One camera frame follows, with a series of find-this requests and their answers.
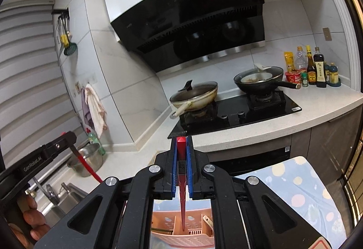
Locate cream hanging towel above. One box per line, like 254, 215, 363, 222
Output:
84, 84, 108, 138

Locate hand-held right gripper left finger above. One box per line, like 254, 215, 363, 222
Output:
34, 136, 181, 249

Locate pink perforated utensil basket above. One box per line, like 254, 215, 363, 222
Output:
150, 200, 216, 249

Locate glass pan lid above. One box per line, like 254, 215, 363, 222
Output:
170, 81, 218, 101

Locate black range hood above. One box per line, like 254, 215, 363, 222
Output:
99, 0, 265, 72

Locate yellow seasoning packet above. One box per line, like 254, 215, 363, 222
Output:
284, 52, 295, 72

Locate white window blinds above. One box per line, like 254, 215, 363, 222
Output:
0, 0, 94, 176

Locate dark soy sauce bottle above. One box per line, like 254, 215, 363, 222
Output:
313, 47, 327, 88

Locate black wok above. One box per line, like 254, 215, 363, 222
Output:
233, 66, 302, 94

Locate clear plastic bottle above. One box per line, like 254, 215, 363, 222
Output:
294, 46, 308, 70

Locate blue planet print tablecloth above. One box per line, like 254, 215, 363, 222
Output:
235, 156, 348, 249

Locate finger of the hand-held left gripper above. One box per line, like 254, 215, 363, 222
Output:
42, 131, 77, 158

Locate brown vinegar bottle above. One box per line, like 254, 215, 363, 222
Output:
306, 45, 317, 85

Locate steel sink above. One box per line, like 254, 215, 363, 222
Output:
37, 184, 89, 227

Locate person's left hand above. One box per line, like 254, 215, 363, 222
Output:
17, 195, 51, 242

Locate red instant noodle cup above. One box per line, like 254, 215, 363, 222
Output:
285, 70, 302, 84

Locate green tray with bottles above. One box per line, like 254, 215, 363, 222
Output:
325, 62, 341, 88

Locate green slotted spoon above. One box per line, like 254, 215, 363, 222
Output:
63, 17, 77, 56

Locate purple hanging cloth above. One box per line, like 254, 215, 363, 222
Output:
81, 88, 93, 125

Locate green dish soap bottle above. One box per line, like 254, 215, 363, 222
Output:
86, 128, 106, 155

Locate steel pot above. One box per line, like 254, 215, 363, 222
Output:
66, 143, 103, 178

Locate yellow handled utensil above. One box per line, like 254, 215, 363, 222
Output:
58, 18, 70, 49

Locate chrome faucet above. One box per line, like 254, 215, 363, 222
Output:
30, 177, 61, 207

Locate red chopstick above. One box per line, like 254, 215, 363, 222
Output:
176, 136, 188, 232
72, 145, 104, 183

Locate black gas stove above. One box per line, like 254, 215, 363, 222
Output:
167, 90, 302, 139

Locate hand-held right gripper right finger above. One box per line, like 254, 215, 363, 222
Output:
186, 136, 333, 249

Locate cream frying pan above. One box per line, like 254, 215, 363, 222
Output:
169, 87, 219, 119

